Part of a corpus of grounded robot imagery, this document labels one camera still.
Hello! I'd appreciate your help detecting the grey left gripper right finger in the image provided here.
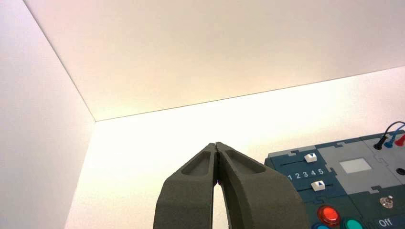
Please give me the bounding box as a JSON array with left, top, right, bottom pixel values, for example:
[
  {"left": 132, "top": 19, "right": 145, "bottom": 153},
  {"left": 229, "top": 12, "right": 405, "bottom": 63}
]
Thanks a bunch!
[{"left": 215, "top": 142, "right": 310, "bottom": 229}]

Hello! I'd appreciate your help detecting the green push button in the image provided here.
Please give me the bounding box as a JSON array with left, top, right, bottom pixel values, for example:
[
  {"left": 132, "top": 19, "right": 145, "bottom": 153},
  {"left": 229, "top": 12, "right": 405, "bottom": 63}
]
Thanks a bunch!
[{"left": 341, "top": 217, "right": 364, "bottom": 229}]

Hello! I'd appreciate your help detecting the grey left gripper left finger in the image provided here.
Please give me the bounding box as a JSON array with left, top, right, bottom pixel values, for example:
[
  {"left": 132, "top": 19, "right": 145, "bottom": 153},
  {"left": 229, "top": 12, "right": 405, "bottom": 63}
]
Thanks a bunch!
[{"left": 153, "top": 142, "right": 220, "bottom": 229}]

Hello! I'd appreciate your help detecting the dark blue task board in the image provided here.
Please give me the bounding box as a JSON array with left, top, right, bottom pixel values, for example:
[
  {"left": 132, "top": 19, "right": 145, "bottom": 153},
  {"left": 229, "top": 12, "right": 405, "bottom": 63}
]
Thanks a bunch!
[{"left": 264, "top": 129, "right": 405, "bottom": 229}]

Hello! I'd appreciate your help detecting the black banana plug cable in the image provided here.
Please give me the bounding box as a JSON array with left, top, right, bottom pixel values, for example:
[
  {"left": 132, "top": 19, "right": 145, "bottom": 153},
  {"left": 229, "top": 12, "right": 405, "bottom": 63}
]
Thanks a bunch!
[{"left": 373, "top": 121, "right": 405, "bottom": 150}]

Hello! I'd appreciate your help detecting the blue banana plug cable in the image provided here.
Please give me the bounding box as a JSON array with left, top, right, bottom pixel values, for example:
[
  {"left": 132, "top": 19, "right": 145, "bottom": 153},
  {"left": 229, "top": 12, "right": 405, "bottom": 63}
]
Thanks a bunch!
[{"left": 384, "top": 123, "right": 405, "bottom": 149}]

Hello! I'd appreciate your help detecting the red push button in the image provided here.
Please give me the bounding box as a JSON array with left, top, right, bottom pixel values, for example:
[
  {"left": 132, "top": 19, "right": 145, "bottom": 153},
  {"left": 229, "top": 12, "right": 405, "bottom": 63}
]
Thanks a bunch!
[{"left": 317, "top": 205, "right": 341, "bottom": 228}]

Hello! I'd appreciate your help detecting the white square display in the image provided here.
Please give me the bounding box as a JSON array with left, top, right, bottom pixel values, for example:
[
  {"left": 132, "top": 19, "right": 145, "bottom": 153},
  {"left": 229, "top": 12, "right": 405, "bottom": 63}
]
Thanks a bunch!
[{"left": 339, "top": 158, "right": 372, "bottom": 175}]

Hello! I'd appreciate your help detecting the metal toggle switch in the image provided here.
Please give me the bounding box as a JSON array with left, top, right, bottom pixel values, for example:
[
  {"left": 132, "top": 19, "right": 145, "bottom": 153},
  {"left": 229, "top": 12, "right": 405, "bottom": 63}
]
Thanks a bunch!
[{"left": 380, "top": 195, "right": 394, "bottom": 209}]

